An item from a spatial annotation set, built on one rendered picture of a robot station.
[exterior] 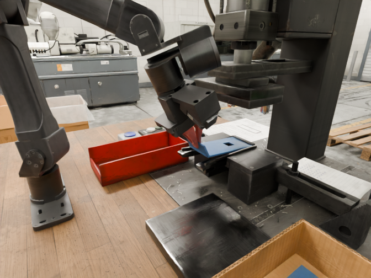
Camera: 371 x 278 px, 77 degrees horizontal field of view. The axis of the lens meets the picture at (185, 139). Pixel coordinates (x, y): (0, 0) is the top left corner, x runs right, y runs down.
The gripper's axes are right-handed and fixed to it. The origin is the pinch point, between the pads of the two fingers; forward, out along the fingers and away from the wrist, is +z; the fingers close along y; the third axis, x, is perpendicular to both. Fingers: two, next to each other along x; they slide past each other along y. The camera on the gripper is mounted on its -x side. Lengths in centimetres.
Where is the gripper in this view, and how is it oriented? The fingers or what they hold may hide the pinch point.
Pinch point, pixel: (196, 143)
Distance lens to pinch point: 51.1
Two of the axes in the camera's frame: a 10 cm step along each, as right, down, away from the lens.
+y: 7.6, -5.8, 2.9
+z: 3.6, 7.5, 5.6
